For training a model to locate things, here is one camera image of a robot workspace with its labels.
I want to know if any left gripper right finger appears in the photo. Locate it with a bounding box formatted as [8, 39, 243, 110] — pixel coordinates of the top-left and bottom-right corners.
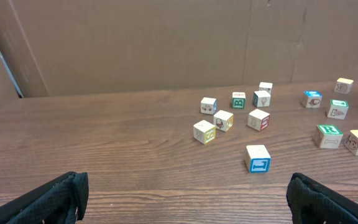
[286, 173, 358, 224]

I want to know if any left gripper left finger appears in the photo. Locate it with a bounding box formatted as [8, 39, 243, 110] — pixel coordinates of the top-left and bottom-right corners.
[0, 172, 89, 224]

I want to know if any wooden block blue front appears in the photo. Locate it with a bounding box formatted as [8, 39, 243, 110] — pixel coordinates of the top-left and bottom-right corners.
[244, 145, 271, 173]

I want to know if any green R block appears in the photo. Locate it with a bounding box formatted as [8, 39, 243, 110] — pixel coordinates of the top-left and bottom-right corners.
[313, 124, 343, 149]

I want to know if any wooden block red side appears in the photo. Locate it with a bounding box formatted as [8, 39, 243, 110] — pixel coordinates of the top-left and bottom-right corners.
[247, 109, 270, 131]

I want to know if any green L block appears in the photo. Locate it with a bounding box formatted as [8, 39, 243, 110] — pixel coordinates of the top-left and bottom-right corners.
[326, 99, 349, 119]

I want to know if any plain wooden block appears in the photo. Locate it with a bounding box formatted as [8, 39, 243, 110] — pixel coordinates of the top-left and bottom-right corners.
[252, 90, 271, 107]

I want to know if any wooden block top blue side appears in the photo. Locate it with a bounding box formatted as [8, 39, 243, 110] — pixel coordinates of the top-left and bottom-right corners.
[259, 82, 273, 95]

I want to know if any block with green B side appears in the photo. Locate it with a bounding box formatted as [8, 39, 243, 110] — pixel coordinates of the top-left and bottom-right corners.
[232, 92, 246, 109]

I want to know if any wooden block yellow S side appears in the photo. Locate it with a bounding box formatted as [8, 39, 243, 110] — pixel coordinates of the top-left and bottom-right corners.
[193, 120, 216, 144]

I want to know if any wooden block car picture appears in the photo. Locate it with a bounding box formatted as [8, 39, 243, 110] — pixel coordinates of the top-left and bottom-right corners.
[200, 97, 217, 115]

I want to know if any cardboard backdrop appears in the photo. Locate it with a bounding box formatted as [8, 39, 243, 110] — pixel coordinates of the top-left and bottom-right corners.
[0, 0, 358, 97]

